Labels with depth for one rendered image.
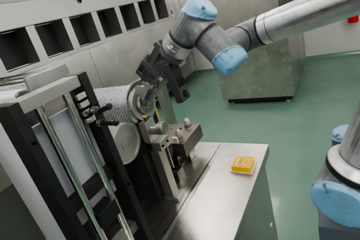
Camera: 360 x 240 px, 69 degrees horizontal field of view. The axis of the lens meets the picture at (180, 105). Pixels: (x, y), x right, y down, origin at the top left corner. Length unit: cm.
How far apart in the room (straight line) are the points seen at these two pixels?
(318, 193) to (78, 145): 50
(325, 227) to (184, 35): 60
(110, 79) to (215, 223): 75
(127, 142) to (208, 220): 34
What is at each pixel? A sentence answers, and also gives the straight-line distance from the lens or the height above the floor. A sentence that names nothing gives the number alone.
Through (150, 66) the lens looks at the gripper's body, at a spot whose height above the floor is 138.
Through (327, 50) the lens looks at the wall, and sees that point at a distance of 530.
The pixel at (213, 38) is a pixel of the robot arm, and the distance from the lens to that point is 61.
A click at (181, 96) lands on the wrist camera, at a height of 128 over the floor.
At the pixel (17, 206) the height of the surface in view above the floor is 107.
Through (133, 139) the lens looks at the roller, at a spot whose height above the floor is 117.
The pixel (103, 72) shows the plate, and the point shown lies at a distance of 121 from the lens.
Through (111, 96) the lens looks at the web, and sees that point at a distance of 89.
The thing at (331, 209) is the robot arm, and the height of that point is 105.
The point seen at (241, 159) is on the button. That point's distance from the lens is 103.
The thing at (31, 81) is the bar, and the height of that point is 145.
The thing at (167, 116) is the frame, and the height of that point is 81.
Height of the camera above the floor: 151
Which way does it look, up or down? 20 degrees down
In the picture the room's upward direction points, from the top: 16 degrees counter-clockwise
